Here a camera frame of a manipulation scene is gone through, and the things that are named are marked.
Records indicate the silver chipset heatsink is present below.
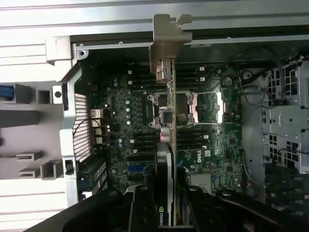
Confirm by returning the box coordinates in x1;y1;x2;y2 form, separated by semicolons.
190;175;213;191

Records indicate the blue expansion slot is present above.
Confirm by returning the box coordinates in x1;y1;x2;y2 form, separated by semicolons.
127;165;155;174

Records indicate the black RAM slot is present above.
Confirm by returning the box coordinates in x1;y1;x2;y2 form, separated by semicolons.
131;78;206;86
131;69;206;76
132;132;211;140

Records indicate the black plastic fan shroud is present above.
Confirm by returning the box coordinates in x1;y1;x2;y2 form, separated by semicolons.
264;164;309;218

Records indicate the green motherboard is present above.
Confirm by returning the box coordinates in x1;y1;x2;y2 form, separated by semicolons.
86;60;244;201

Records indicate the CPU socket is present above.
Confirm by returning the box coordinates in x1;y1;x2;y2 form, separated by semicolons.
147;93;201;128

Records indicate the open metal socket cover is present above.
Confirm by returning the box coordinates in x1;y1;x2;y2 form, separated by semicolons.
190;90;229;125

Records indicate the open black PC case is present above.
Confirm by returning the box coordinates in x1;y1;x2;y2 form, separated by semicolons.
44;33;309;232

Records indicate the silver drive cage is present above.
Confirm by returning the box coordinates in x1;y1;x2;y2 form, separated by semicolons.
262;61;309;174

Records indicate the grey parts rack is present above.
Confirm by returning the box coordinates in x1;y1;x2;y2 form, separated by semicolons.
0;82;66;181

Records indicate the grey plastic corner fixture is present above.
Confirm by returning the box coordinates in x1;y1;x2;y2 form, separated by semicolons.
44;36;82;84

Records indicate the hard disk with blue caddy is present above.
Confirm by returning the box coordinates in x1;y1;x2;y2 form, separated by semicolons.
0;84;13;102

